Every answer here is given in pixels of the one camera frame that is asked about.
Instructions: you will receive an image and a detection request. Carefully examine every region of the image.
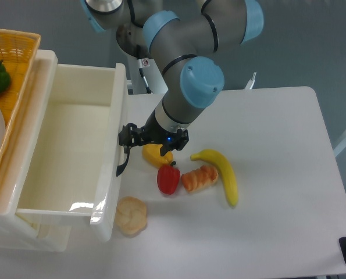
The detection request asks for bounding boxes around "yellow woven basket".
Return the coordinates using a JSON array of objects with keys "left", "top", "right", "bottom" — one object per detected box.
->
[{"left": 0, "top": 29, "right": 41, "bottom": 169}]

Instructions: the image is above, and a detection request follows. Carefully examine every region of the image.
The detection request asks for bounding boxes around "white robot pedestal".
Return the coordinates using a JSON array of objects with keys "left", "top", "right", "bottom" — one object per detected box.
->
[{"left": 116, "top": 23, "right": 169, "bottom": 95}]

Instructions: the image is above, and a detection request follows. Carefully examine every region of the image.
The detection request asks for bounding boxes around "red bell pepper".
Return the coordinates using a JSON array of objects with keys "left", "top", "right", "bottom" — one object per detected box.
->
[{"left": 157, "top": 161, "right": 180, "bottom": 195}]

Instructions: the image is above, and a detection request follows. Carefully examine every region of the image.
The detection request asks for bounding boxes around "white drawer cabinet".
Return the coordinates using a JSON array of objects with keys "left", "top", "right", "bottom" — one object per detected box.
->
[{"left": 0, "top": 50, "right": 70, "bottom": 252}]

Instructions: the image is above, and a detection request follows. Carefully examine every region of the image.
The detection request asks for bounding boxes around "yellow banana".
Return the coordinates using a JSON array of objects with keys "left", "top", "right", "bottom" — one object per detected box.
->
[{"left": 190, "top": 149, "right": 238, "bottom": 208}]

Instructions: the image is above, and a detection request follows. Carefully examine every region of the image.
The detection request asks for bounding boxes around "black top drawer handle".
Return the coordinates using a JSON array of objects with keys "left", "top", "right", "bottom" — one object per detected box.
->
[{"left": 116, "top": 150, "right": 130, "bottom": 177}]

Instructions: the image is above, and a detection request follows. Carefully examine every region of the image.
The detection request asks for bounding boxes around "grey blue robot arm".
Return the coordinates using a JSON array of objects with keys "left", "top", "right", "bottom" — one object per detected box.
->
[{"left": 81, "top": 1, "right": 264, "bottom": 155}]

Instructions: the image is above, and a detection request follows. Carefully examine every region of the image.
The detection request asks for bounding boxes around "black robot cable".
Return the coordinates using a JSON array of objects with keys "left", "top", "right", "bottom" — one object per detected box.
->
[{"left": 136, "top": 46, "right": 154, "bottom": 95}]

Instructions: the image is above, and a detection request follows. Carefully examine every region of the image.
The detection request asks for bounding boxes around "round beige bread roll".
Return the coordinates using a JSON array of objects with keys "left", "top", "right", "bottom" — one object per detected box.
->
[{"left": 115, "top": 196, "right": 147, "bottom": 236}]

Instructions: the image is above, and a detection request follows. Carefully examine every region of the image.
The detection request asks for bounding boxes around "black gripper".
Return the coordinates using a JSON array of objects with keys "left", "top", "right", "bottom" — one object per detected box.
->
[{"left": 118, "top": 112, "right": 189, "bottom": 156}]

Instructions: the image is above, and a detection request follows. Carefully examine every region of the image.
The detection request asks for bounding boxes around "orange croissant bread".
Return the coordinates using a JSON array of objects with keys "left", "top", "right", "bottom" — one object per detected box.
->
[{"left": 181, "top": 165, "right": 219, "bottom": 194}]

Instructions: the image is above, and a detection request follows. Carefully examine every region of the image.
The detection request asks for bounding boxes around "yellow bell pepper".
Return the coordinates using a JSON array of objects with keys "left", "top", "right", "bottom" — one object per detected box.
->
[{"left": 142, "top": 144, "right": 173, "bottom": 169}]

